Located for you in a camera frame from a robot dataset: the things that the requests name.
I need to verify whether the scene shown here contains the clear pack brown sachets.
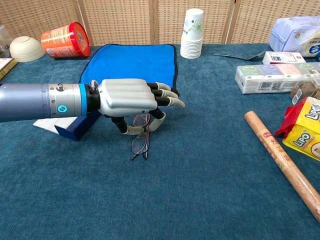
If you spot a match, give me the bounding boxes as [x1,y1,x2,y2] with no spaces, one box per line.
[289,81,320,106]

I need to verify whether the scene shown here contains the pale blue tissue pack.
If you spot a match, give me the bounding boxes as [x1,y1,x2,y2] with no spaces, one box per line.
[268,15,320,58]

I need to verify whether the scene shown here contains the brown foil roll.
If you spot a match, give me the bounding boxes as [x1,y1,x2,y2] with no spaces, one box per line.
[244,111,320,223]

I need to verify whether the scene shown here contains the white paper cup stack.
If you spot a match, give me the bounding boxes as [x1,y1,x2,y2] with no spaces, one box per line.
[179,8,204,60]

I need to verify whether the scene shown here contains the yellow Lipo snack bag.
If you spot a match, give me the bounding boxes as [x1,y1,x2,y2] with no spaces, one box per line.
[275,96,320,162]

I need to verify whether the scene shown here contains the blue cloth black trim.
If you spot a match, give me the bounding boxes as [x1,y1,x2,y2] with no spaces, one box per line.
[78,43,180,97]

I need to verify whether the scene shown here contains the teal table cover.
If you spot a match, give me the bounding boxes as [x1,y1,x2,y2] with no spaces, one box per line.
[0,43,320,240]

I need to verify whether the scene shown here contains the orange tub red lid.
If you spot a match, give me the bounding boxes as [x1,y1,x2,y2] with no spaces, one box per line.
[40,21,91,59]

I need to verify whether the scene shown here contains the pastel pocket tissue multipack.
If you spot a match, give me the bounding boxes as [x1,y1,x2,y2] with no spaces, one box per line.
[234,62,320,95]

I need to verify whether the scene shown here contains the metal spoon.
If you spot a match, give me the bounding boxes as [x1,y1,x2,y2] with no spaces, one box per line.
[213,50,266,62]

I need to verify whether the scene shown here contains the blue and white notebook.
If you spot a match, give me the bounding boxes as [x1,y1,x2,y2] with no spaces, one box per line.
[32,109,102,142]

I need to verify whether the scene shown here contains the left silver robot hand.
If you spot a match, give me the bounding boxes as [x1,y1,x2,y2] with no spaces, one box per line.
[96,78,186,135]

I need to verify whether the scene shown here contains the thin-framed eyeglasses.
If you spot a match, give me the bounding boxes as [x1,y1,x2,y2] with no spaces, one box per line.
[130,113,152,161]

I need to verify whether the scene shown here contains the small white red box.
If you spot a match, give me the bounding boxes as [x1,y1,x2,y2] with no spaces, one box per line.
[261,51,307,65]

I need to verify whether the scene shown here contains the small gold white box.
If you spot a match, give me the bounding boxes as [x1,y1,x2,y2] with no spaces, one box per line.
[0,57,19,81]

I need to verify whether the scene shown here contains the beige bowl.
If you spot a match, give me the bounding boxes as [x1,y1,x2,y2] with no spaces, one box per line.
[9,36,46,63]

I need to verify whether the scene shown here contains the wicker folding screen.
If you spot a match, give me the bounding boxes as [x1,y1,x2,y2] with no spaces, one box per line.
[0,0,320,47]

